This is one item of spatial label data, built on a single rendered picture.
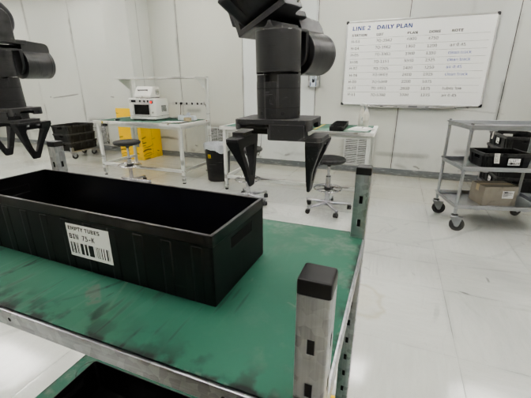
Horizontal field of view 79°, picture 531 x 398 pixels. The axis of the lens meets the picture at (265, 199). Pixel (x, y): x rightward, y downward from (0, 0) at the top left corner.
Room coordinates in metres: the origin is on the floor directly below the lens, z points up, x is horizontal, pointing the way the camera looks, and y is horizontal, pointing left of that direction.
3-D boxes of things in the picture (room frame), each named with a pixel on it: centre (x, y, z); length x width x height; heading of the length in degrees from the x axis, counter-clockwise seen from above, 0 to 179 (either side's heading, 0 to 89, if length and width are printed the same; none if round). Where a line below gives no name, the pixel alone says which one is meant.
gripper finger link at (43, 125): (0.66, 0.48, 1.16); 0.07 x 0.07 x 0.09; 68
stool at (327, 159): (3.27, -0.67, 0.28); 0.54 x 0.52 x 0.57; 2
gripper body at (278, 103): (0.45, -0.02, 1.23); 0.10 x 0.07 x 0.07; 68
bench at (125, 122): (4.82, 1.64, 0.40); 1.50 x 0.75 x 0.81; 69
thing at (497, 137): (3.71, -2.86, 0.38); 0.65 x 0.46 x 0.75; 162
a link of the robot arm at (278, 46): (0.45, -0.02, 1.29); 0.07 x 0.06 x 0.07; 140
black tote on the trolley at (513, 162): (2.93, -2.13, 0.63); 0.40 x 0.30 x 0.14; 83
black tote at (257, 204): (0.58, 0.30, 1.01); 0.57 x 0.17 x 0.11; 67
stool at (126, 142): (4.17, 1.80, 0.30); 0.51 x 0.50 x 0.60; 25
